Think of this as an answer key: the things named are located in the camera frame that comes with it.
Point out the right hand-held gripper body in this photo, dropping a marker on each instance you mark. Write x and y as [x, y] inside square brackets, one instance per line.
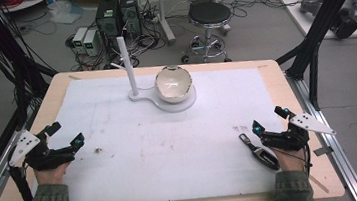
[284, 139]

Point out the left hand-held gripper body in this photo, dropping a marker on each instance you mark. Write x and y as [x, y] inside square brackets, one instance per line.
[50, 157]

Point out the black and silver key fob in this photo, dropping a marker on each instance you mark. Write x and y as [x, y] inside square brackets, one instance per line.
[262, 154]

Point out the person's left hand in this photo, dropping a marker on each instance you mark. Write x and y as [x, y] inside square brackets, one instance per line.
[52, 174]

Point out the person's right hand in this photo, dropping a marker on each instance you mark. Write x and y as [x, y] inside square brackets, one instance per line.
[289, 161]

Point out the white stand with pole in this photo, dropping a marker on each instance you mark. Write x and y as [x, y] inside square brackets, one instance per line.
[128, 69]

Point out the white table mat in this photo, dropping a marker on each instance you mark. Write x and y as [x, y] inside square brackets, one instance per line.
[172, 154]

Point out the white power supply box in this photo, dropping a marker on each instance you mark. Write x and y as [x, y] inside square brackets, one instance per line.
[91, 42]
[79, 40]

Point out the white ceramic bowl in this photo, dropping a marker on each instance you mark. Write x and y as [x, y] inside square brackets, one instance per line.
[173, 85]

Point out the white floor board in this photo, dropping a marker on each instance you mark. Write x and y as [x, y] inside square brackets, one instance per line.
[294, 14]

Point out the grey machine on board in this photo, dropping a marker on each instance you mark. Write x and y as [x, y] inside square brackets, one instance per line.
[345, 12]

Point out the clear plastic bag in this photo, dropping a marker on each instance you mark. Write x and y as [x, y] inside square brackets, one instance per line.
[65, 11]

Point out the black round stool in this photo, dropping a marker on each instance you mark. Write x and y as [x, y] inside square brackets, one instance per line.
[209, 13]

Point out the black computer tower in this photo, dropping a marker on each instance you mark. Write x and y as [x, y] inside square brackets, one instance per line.
[130, 15]
[108, 19]

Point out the grey table leg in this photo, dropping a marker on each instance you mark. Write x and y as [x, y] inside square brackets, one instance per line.
[165, 18]

